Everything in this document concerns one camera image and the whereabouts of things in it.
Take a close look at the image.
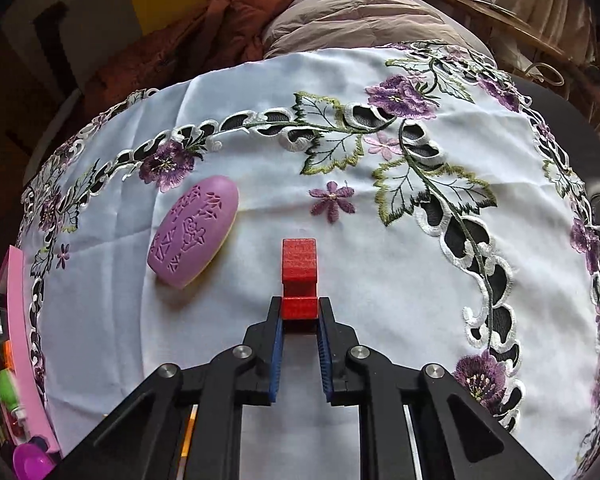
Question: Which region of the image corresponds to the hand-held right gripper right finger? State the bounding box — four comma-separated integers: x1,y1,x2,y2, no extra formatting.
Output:
317,297,556,480

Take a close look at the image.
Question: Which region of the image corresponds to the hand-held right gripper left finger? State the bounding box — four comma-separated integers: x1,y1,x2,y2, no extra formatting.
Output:
55,296,285,480

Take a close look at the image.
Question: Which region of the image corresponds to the red stepped block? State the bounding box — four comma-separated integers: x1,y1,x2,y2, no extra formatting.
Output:
280,237,320,333

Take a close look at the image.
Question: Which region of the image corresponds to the pink shallow box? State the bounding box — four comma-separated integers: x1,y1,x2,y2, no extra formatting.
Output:
5,245,61,461

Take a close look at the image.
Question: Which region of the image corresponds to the white embroidered floral tablecloth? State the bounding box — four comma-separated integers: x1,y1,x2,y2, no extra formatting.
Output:
17,42,600,480

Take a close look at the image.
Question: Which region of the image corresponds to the purple oval patterned block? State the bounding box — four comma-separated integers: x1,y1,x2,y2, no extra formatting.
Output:
147,175,240,290

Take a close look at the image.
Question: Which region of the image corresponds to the magenta round toy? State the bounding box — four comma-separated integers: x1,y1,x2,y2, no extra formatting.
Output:
12,440,56,480

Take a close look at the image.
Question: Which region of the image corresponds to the rust brown quilted jacket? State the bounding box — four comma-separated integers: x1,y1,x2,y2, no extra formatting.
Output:
82,0,298,106

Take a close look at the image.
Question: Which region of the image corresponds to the beige pink blanket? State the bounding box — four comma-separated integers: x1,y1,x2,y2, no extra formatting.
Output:
262,0,491,58

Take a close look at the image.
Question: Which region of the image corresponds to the wooden side shelf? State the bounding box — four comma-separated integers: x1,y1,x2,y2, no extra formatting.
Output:
405,0,600,126

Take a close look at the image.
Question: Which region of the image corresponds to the beige curtain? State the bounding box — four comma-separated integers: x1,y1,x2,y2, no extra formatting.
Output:
530,0,596,61

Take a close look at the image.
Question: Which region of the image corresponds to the thin looped cord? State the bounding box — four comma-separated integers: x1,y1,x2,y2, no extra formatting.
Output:
525,62,566,86

